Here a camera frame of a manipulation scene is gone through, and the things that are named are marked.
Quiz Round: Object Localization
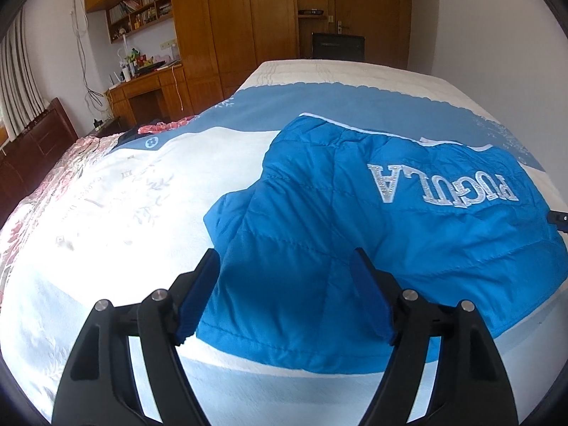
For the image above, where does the wooden desk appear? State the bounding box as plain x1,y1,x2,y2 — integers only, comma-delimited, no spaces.
105,63,197,130

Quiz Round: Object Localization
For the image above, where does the wooden bookshelf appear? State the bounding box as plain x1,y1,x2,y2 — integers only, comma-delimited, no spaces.
105,0,175,45

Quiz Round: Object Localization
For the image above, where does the wooden door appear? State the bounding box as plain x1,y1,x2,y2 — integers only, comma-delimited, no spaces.
333,0,414,70

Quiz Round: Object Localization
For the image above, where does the pink garment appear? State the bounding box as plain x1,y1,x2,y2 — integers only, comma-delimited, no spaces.
137,115,197,136

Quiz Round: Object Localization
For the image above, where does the dark garment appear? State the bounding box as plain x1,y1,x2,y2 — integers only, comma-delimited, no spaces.
114,118,163,148

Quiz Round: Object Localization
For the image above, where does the pink floral quilt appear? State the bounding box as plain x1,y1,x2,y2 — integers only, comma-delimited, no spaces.
0,134,127,285

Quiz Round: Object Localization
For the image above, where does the wooden wardrobe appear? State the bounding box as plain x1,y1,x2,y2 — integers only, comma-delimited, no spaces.
169,0,303,117

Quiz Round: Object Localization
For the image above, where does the beige curtain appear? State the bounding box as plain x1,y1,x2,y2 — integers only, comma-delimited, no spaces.
0,12,48,139

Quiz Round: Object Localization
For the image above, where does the bed with blue-white blanket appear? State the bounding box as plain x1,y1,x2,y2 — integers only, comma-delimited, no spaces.
0,82,568,426

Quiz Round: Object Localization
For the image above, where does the dark nightstand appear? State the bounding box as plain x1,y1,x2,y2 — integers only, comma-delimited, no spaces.
83,115,121,139

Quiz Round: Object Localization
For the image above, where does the blue puffer jacket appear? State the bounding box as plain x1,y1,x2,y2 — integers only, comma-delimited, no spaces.
195,114,568,374

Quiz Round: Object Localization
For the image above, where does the hanging wall cable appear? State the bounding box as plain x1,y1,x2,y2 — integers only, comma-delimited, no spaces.
70,0,111,118

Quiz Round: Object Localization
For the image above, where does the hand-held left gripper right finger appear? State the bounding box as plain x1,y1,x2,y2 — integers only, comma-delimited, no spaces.
350,247,519,426

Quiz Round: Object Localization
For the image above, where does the dark wooden headboard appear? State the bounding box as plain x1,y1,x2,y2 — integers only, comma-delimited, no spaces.
0,97,81,228

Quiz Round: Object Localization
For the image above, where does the white quilted bedspread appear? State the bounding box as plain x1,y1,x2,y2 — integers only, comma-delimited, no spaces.
234,59,568,143

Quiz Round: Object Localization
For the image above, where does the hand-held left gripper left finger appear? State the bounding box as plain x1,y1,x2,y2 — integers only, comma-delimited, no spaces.
51,250,222,426

